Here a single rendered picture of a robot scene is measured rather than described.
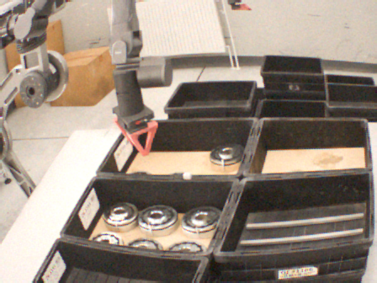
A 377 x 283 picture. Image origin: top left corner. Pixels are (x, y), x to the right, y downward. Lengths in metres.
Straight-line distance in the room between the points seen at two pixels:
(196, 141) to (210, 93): 1.12
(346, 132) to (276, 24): 2.85
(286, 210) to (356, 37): 3.14
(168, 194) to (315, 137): 0.48
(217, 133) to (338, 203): 0.51
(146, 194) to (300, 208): 0.41
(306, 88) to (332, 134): 1.25
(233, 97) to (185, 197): 1.41
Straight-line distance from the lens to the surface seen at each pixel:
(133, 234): 1.34
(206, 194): 1.32
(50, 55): 1.70
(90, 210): 1.37
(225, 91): 2.69
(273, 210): 1.32
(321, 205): 1.31
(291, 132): 1.54
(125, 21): 1.12
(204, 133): 1.59
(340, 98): 2.63
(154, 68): 1.10
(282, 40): 4.34
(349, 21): 4.26
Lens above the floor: 1.63
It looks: 28 degrees down
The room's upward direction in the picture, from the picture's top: 11 degrees counter-clockwise
